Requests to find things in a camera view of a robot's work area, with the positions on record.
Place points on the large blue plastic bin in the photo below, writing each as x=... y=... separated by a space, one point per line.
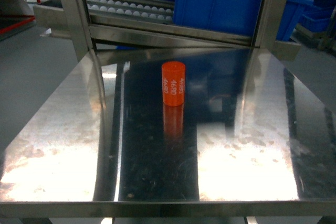
x=234 y=16

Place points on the stainless steel flow rack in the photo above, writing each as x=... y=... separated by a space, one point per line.
x=86 y=28

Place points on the blue bin right side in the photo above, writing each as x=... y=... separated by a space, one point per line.
x=316 y=20

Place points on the orange cylindrical capacitor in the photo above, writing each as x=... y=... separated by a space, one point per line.
x=173 y=83

